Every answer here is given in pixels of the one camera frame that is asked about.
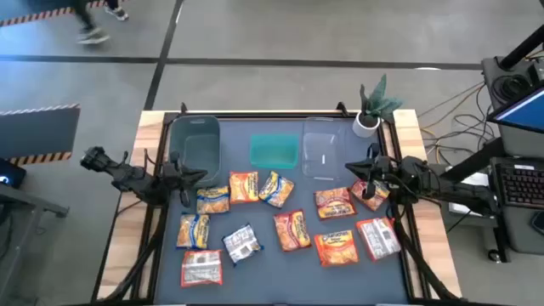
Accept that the coiled black cable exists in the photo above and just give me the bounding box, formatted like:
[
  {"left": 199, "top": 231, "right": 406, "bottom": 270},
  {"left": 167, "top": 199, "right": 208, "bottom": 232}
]
[{"left": 490, "top": 72, "right": 532, "bottom": 105}]

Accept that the yellow floor cable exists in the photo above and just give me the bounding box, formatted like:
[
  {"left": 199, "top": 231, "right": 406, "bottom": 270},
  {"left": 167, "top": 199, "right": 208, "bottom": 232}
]
[{"left": 418, "top": 82, "right": 485, "bottom": 156}]

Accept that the black aluminium table frame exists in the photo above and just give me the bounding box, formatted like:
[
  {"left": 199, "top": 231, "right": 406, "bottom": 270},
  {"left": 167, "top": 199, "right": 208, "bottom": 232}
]
[{"left": 91, "top": 101, "right": 462, "bottom": 306}]

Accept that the potted plant white pot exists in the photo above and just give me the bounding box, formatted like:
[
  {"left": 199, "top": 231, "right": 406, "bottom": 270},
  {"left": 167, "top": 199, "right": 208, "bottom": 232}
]
[{"left": 351, "top": 74, "right": 405, "bottom": 139}]

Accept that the dark teal plastic bin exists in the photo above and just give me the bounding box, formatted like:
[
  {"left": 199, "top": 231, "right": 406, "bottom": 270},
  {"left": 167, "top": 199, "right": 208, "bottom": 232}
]
[{"left": 168, "top": 114, "right": 222, "bottom": 189}]

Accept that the orange Maruchan ramen pack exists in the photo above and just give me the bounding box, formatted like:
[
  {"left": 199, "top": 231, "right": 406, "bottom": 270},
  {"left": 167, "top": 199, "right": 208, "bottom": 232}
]
[
  {"left": 229, "top": 170, "right": 260, "bottom": 205},
  {"left": 313, "top": 229, "right": 360, "bottom": 268}
]

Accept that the black diagonal pole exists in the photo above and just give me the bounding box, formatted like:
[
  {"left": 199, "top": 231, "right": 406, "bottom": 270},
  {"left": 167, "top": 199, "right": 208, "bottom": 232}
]
[{"left": 499, "top": 36, "right": 544, "bottom": 71}]

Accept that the white paper sign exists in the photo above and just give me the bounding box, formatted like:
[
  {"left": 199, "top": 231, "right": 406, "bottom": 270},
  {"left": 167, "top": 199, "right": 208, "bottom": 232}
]
[{"left": 448, "top": 169, "right": 496, "bottom": 218}]

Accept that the black box with light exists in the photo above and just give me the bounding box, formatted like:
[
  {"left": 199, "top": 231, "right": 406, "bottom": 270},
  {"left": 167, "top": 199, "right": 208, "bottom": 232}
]
[{"left": 0, "top": 157, "right": 27, "bottom": 190}]

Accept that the computer monitor blue screen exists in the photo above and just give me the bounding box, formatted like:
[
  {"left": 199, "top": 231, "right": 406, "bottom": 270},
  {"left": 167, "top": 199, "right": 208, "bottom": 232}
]
[{"left": 486, "top": 82, "right": 544, "bottom": 135}]

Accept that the red-orange edged ramen pack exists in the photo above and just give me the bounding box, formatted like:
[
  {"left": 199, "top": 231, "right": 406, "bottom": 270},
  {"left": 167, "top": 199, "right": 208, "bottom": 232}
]
[
  {"left": 355, "top": 216, "right": 402, "bottom": 262},
  {"left": 180, "top": 249, "right": 224, "bottom": 289}
]

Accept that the clear plastic bin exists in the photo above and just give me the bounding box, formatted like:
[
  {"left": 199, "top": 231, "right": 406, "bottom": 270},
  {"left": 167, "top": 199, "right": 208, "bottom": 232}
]
[{"left": 301, "top": 116, "right": 348, "bottom": 182}]

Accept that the blue Maruchan ramen pack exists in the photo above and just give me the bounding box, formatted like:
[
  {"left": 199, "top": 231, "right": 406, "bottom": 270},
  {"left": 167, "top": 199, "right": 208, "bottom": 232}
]
[
  {"left": 195, "top": 185, "right": 231, "bottom": 215},
  {"left": 175, "top": 212, "right": 212, "bottom": 251},
  {"left": 258, "top": 170, "right": 296, "bottom": 209},
  {"left": 221, "top": 223, "right": 264, "bottom": 267}
]

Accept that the small turquoise plastic bin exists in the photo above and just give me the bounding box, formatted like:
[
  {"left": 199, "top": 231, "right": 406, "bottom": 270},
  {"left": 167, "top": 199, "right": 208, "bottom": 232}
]
[{"left": 249, "top": 133, "right": 300, "bottom": 170}]

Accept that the grey hazard-striped board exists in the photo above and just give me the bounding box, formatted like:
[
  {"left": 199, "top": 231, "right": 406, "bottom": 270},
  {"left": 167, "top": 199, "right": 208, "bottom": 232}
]
[{"left": 0, "top": 103, "right": 82, "bottom": 167}]

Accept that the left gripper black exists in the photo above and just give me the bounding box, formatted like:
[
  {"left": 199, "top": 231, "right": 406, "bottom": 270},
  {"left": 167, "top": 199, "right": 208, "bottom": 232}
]
[{"left": 167, "top": 150, "right": 209, "bottom": 209}]

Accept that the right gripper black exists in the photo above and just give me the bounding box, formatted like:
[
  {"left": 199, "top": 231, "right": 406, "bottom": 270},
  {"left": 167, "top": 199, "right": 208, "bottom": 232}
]
[{"left": 344, "top": 143, "right": 396, "bottom": 201}]

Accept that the person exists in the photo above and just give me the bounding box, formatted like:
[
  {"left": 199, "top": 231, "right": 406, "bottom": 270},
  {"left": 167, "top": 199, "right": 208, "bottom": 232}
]
[{"left": 70, "top": 0, "right": 131, "bottom": 47}]

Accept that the blue-grey table mat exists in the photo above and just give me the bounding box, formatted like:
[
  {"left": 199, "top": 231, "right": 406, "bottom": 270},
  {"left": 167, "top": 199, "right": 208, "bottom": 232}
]
[{"left": 153, "top": 117, "right": 411, "bottom": 305}]

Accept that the grey metal stand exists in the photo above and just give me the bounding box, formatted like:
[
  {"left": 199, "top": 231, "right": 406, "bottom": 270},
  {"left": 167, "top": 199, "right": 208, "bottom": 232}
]
[{"left": 0, "top": 182, "right": 71, "bottom": 306}]

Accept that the black keyboard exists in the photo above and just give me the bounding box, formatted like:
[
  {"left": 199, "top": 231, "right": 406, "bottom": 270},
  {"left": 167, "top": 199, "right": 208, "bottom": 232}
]
[{"left": 492, "top": 163, "right": 544, "bottom": 209}]

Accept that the red Maruchan ramen pack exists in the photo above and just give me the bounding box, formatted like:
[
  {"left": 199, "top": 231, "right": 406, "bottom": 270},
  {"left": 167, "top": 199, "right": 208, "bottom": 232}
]
[
  {"left": 273, "top": 208, "right": 313, "bottom": 252},
  {"left": 314, "top": 186, "right": 358, "bottom": 221},
  {"left": 350, "top": 178, "right": 391, "bottom": 213}
]

